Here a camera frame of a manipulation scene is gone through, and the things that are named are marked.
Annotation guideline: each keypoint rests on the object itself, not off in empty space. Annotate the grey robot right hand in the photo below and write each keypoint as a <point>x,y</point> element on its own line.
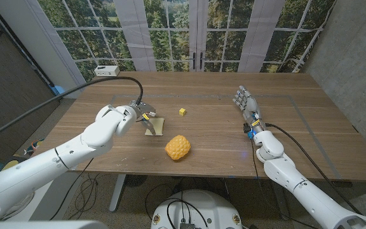
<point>249,105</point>

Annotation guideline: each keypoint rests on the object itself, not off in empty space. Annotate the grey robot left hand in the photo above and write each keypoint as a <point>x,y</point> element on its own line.
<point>141,111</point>

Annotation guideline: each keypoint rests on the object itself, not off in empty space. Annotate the pale yellow sponge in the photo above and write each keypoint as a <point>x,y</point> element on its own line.
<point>159,125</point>

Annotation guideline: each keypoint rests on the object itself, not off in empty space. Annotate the small yellow block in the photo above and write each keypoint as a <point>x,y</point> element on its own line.
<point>182,111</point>

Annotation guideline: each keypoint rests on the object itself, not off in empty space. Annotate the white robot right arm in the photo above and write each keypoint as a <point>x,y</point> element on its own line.
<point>300,184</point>

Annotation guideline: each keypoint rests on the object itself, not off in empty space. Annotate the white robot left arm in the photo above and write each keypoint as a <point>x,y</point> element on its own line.
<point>43,165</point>

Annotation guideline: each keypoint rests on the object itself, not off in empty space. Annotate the orange bumpy ball toy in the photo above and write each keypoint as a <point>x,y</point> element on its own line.
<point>178,147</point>

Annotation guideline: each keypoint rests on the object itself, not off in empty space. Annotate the white power strip box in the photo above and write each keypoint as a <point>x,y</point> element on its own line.
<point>106,70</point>

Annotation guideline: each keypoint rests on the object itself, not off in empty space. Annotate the black round table foot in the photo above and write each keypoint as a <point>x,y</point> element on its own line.
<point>135,180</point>

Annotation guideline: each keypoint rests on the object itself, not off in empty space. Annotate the printed window forest backdrop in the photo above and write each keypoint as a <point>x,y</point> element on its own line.
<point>170,31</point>

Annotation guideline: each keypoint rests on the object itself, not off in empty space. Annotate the white table leg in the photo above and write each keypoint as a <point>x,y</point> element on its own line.
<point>117,194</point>

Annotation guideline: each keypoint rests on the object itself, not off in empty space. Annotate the blue object on floor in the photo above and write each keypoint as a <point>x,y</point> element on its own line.
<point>57,90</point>

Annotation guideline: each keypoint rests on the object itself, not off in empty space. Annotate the white robot torso base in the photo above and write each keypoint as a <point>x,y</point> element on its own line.
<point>214,206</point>

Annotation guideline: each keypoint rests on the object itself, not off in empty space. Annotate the dark perforated partition panel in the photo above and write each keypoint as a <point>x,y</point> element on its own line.
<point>8,89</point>

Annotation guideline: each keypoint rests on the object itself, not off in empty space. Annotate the yellow and black floor object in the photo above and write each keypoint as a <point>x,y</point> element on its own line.
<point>9,165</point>

